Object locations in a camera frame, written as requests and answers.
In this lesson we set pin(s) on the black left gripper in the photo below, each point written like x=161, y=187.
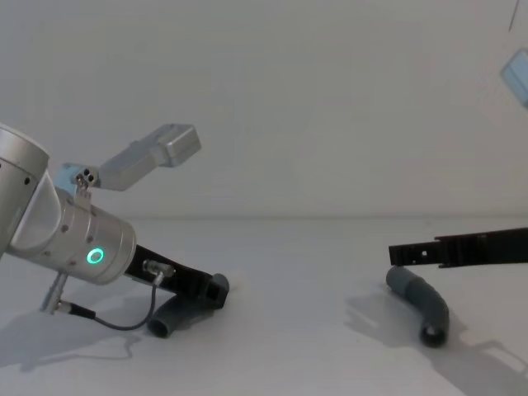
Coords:
x=181, y=277

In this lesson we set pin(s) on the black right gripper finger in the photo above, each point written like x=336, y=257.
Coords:
x=453, y=251

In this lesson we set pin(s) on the grey bent pipe elbow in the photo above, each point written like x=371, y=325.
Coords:
x=429, y=303
x=169, y=317

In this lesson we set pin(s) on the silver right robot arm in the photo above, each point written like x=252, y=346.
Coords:
x=517, y=78

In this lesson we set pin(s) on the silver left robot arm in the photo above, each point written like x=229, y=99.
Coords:
x=82, y=239

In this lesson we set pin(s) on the white table cloth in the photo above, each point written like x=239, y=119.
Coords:
x=288, y=330

